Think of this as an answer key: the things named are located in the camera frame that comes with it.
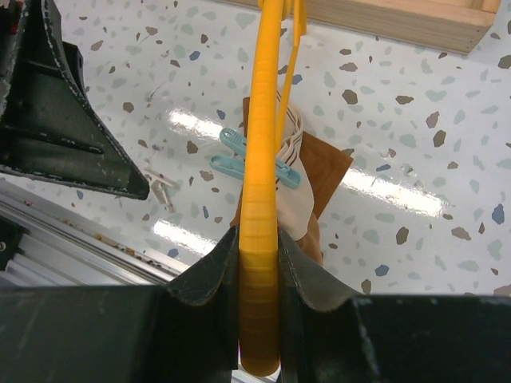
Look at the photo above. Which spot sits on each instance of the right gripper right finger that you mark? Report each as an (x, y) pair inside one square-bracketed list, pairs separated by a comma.
[(331, 333)]

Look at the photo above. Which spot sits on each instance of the brown underwear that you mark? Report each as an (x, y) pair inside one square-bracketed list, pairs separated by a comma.
[(322, 168)]

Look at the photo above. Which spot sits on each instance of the wooden clothes rack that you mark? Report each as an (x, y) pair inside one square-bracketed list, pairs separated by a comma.
[(453, 26)]

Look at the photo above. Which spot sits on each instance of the aluminium mounting rail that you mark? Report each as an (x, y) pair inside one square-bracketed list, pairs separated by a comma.
[(60, 248)]

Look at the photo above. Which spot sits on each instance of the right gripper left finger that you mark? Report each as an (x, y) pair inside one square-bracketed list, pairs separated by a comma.
[(184, 331)]

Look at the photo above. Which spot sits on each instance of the light blue clothespin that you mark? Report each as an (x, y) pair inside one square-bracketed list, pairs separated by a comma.
[(234, 167)]

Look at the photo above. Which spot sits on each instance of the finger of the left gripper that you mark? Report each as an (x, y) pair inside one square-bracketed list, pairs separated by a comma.
[(49, 131)]

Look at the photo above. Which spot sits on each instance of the yellow plastic hanger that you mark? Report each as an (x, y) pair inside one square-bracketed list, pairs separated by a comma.
[(258, 231)]

